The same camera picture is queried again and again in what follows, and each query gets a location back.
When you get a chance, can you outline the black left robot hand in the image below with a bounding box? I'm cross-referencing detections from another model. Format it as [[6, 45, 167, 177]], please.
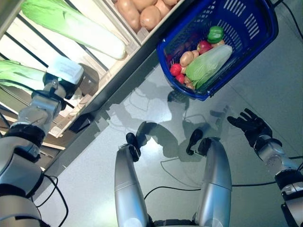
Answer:
[[44, 72, 83, 100]]

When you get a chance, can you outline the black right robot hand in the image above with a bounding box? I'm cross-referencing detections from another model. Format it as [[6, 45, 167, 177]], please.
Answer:
[[227, 108, 273, 148]]

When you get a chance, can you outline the green white napa cabbage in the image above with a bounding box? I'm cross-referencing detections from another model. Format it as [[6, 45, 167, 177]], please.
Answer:
[[20, 0, 127, 60], [0, 60, 49, 92], [185, 44, 234, 90]]

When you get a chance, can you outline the blue plastic shopping basket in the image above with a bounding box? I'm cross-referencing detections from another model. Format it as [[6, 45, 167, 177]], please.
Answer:
[[156, 0, 279, 102]]

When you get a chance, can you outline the beige wooden display shelf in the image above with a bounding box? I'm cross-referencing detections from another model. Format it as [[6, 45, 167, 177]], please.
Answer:
[[0, 0, 187, 173]]

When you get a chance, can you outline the wooden slatted potato crate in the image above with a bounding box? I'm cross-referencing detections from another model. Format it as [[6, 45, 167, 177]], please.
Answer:
[[0, 0, 190, 138]]

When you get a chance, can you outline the black right robot foot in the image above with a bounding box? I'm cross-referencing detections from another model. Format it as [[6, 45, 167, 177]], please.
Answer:
[[186, 129, 213, 157]]

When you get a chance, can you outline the black robot foot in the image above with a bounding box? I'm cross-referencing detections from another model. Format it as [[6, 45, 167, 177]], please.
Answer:
[[125, 132, 143, 163], [186, 129, 213, 157]]

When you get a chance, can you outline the black left robot foot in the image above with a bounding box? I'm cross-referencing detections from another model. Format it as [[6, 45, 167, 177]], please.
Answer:
[[125, 132, 143, 163]]

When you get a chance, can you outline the red apple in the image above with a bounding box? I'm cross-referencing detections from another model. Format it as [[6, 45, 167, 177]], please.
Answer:
[[196, 40, 213, 55]]

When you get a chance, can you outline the brown potato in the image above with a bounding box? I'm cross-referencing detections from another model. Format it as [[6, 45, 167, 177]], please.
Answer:
[[179, 51, 195, 68], [139, 5, 162, 31], [115, 0, 141, 32], [155, 0, 171, 21], [129, 0, 158, 12]]

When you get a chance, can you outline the deep green bell pepper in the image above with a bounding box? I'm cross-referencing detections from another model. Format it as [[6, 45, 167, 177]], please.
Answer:
[[207, 25, 224, 44]]

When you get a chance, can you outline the silver left robot leg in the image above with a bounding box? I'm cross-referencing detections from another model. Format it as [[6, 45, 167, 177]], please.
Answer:
[[114, 143, 152, 227]]

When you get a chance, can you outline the dark robot waist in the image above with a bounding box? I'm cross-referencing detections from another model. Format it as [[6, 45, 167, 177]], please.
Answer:
[[151, 218, 197, 227]]

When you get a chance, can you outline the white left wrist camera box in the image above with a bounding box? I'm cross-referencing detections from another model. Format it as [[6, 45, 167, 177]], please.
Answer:
[[46, 57, 85, 85]]

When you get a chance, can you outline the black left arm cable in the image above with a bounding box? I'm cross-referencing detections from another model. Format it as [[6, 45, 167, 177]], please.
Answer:
[[33, 174, 69, 227]]

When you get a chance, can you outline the thin black tether cable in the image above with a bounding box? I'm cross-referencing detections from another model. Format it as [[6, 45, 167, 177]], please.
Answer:
[[143, 181, 279, 201]]

